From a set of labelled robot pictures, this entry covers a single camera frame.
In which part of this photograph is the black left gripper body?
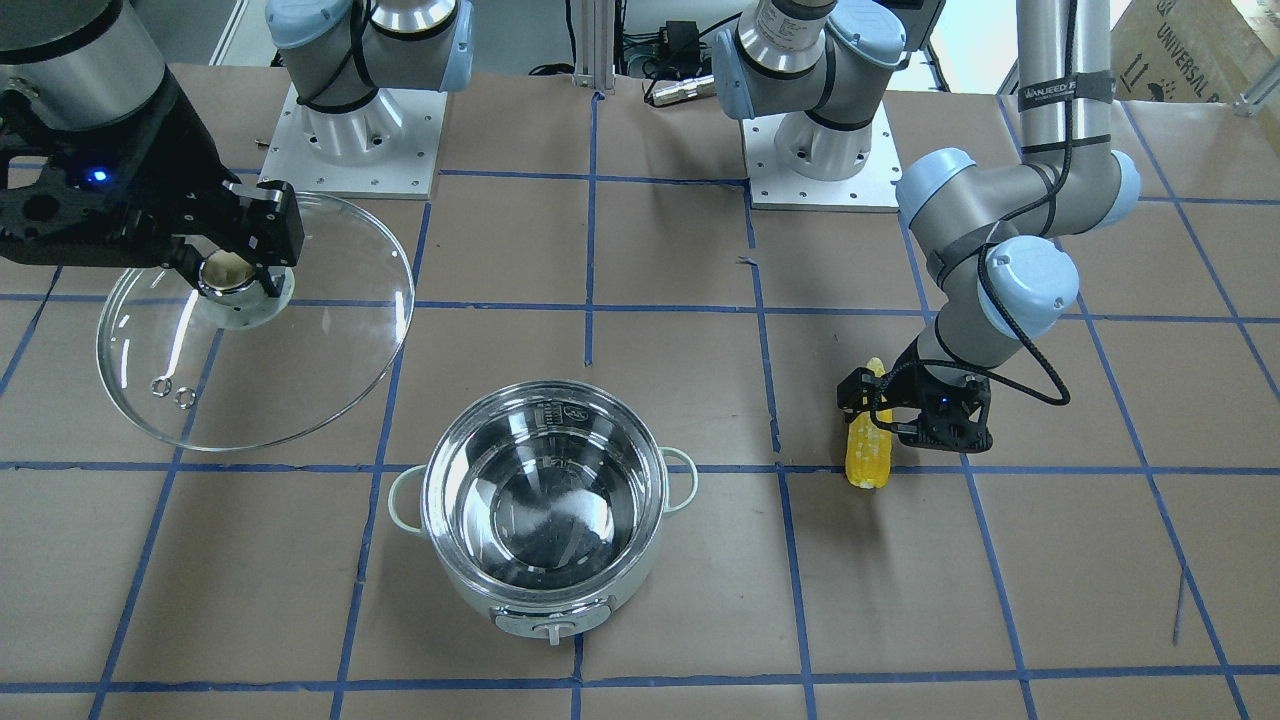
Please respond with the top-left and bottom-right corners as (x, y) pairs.
(884, 342), (993, 454)

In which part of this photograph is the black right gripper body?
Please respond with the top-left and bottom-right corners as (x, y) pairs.
(1, 72), (238, 268)

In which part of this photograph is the yellow corn cob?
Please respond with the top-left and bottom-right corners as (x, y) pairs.
(844, 357), (893, 489)

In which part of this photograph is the glass pot lid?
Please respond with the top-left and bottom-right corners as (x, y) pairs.
(96, 193), (413, 452)

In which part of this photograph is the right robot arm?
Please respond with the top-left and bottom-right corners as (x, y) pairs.
(3, 1), (474, 299)

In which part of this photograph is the pale green steel pot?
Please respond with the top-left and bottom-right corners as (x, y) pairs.
(387, 379), (700, 646)

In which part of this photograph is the black power adapter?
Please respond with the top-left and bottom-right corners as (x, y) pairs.
(658, 20), (701, 64)

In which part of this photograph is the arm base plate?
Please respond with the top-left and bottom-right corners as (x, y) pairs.
(260, 88), (451, 201)
(741, 105), (902, 213)

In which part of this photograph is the aluminium frame post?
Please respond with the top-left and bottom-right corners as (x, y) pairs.
(568, 0), (620, 95)

